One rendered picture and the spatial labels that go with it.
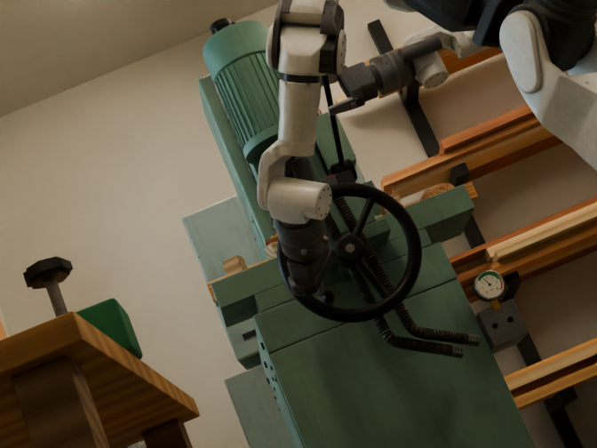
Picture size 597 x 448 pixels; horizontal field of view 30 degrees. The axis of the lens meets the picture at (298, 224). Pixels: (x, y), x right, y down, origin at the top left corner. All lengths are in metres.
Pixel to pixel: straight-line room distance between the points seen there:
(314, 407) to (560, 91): 0.84
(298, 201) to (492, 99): 3.31
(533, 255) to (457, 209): 2.01
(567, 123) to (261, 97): 0.90
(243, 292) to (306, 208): 0.51
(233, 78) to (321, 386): 0.78
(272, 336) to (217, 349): 2.55
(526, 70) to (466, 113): 3.18
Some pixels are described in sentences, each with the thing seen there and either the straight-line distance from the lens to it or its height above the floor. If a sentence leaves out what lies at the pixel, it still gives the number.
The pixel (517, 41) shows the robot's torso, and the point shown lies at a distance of 1.95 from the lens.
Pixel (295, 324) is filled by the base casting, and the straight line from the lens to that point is 2.34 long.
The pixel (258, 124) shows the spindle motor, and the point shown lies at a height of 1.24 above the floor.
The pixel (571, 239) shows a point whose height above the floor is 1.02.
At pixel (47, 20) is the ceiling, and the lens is 4.79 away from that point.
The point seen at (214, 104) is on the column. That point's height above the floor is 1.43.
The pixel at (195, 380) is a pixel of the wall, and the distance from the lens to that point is 4.88.
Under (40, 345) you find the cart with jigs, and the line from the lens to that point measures 0.83.
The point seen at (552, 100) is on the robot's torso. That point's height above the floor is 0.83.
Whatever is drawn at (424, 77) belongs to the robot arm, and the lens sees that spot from 2.53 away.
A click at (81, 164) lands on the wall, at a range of 5.22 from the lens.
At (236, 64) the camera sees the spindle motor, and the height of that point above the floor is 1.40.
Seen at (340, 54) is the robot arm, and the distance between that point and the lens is 1.89.
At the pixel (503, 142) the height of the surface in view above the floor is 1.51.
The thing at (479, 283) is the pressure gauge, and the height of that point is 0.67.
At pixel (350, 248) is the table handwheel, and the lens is 2.17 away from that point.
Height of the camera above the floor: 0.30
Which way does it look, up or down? 16 degrees up
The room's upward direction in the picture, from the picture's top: 23 degrees counter-clockwise
